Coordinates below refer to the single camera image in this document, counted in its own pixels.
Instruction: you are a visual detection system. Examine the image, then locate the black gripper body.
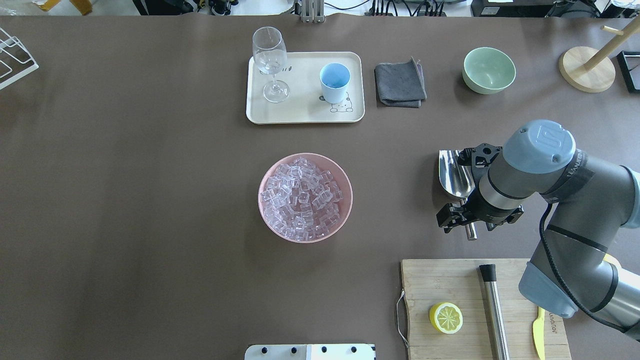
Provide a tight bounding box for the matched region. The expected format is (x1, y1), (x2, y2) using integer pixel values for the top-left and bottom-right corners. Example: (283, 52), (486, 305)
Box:
(457, 143), (524, 225)

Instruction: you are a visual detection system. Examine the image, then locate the steel ice scoop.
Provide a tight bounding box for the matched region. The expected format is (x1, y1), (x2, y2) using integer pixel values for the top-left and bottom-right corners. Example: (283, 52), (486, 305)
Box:
(438, 149), (476, 206)

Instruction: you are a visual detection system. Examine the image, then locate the pink bowl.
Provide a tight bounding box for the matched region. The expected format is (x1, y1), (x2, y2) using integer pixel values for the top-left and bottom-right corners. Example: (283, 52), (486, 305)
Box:
(258, 153), (354, 244)

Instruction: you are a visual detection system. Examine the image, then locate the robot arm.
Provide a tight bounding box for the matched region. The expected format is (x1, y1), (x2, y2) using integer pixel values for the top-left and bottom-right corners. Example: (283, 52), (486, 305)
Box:
(436, 119), (640, 341)

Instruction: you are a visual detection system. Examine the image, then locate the ice cubes pile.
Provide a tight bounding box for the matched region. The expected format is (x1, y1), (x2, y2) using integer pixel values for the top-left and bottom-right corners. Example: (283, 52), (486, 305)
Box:
(262, 157), (344, 240)

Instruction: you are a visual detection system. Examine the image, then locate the light blue cup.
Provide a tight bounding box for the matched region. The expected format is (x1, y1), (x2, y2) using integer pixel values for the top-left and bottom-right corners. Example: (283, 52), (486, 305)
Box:
(319, 63), (351, 104)

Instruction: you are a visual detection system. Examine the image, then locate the white cup rack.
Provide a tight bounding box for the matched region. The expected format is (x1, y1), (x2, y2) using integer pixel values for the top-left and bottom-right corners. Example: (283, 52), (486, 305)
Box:
(0, 28), (39, 89)

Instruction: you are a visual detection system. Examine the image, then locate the steel muddler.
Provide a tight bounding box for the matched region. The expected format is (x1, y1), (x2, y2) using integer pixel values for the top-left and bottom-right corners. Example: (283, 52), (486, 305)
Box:
(478, 263), (511, 360)

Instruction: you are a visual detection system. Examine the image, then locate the bamboo cutting board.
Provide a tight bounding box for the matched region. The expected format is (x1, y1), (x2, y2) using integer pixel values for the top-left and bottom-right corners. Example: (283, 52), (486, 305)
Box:
(396, 258), (572, 360)

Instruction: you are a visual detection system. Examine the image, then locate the green bowl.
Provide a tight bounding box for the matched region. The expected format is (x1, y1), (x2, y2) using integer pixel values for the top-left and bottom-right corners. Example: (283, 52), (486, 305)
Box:
(462, 47), (517, 95)

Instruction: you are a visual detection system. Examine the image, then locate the yellow lemon half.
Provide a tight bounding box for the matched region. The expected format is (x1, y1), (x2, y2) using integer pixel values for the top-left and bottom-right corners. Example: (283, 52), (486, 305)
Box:
(429, 301), (464, 335)

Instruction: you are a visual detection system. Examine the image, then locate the grey folded cloth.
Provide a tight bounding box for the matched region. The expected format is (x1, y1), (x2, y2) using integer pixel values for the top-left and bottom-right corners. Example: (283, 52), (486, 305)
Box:
(374, 57), (427, 109)

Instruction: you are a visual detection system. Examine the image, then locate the yellow plastic knife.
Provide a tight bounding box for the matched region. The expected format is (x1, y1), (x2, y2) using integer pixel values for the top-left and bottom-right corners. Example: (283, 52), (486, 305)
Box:
(531, 306), (546, 360)

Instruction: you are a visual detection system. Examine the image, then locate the wooden stand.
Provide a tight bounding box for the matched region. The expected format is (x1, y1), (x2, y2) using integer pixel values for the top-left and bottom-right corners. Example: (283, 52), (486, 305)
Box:
(558, 16), (640, 93)

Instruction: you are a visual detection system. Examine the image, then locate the black tray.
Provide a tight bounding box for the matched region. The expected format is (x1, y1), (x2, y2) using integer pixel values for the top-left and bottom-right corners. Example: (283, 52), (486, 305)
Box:
(616, 50), (640, 94)

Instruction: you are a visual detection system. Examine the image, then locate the cream serving tray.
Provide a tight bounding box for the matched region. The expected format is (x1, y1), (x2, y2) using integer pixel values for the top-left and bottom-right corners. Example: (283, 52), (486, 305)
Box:
(246, 51), (366, 125)

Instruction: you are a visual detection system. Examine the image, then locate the clear wine glass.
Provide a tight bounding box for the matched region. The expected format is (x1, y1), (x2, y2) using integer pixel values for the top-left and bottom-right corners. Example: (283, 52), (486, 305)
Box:
(252, 26), (290, 103)

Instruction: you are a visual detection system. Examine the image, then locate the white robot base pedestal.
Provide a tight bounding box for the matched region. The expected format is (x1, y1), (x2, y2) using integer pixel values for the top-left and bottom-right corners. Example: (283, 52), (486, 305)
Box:
(244, 342), (377, 360)

